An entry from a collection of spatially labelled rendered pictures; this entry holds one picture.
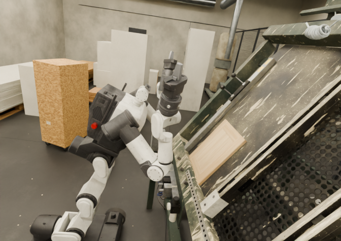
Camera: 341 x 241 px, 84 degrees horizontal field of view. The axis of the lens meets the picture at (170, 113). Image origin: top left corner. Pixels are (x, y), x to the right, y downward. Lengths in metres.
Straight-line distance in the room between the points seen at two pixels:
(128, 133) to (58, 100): 2.03
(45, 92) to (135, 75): 1.40
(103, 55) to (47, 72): 2.75
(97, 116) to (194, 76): 4.08
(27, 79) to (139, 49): 2.11
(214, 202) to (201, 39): 4.25
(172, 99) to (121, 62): 2.82
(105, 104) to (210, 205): 0.75
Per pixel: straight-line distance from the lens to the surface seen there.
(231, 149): 1.24
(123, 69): 3.52
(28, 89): 4.37
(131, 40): 3.45
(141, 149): 0.91
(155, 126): 0.81
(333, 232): 0.84
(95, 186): 1.44
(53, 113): 3.00
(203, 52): 4.95
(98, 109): 1.08
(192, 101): 5.14
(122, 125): 0.90
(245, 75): 1.78
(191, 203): 1.24
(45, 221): 1.86
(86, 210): 1.54
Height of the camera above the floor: 1.72
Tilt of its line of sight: 21 degrees down
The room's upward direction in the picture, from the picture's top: 8 degrees clockwise
